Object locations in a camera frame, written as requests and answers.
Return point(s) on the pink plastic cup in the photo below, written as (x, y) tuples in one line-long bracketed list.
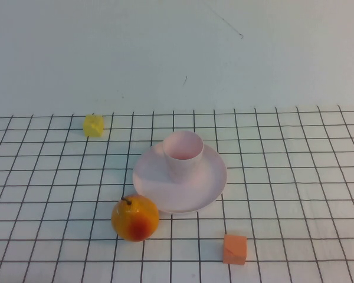
[(181, 168)]

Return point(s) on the pink round plate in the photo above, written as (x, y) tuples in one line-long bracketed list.
[(194, 191)]

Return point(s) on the yellow foam cube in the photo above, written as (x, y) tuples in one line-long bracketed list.
[(93, 126)]

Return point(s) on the orange yellow toy fruit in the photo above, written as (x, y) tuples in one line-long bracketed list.
[(134, 219)]

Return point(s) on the orange foam cube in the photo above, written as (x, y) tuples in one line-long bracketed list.
[(234, 250)]

